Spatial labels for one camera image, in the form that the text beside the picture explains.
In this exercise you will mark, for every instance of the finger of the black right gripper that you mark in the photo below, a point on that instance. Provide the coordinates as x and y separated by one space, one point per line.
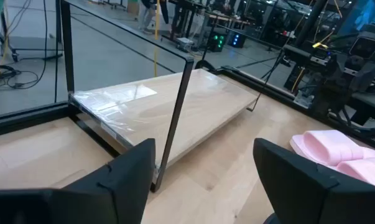
361 77
325 90

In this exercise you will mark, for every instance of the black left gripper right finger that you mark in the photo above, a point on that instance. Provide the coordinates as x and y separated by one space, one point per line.
314 199

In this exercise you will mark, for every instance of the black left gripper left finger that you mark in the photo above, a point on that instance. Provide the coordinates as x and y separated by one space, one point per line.
81 202

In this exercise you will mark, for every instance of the pink slide sandal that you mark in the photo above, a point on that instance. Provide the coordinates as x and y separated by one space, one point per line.
330 146
367 171

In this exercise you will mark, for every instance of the black metal pole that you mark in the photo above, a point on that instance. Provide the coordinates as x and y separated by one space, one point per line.
311 21

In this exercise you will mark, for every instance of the blue monitor screen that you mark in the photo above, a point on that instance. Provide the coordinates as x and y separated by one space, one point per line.
367 15

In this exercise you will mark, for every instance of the computer with blue lights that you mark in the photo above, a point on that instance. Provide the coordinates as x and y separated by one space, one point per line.
236 40

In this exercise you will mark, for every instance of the computer with green lights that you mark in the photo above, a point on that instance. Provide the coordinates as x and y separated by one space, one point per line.
217 42

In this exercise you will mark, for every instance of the wooden top desk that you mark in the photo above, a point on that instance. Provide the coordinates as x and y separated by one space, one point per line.
224 18

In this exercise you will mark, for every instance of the white power adapter box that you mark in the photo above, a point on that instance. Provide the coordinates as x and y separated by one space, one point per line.
184 43

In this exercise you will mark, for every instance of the grey cart base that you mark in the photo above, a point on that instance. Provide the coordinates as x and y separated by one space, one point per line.
31 43

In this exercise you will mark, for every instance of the person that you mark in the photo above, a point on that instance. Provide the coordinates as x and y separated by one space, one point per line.
146 15

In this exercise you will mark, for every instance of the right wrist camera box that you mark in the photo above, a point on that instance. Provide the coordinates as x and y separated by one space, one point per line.
366 46

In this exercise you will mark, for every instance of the wooden shelf with black frame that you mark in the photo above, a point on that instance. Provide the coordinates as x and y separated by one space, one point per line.
187 105

